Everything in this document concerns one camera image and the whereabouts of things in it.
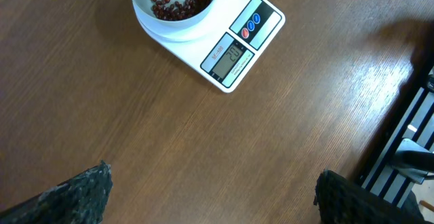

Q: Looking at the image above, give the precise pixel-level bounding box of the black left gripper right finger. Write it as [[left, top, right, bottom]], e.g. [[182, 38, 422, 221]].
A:
[[314, 170, 427, 224]]

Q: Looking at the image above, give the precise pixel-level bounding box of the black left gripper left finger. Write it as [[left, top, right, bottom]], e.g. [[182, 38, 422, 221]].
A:
[[1, 161, 113, 224]]

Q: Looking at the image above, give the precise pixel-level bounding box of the white digital kitchen scale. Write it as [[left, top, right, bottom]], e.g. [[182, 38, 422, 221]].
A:
[[137, 0, 285, 93]]

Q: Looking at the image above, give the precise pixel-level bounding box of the black metal rack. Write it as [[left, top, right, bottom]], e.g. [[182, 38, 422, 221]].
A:
[[355, 69, 433, 208]]

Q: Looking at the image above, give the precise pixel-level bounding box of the white plastic bowl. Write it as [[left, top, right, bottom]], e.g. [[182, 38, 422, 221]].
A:
[[126, 0, 222, 29]]

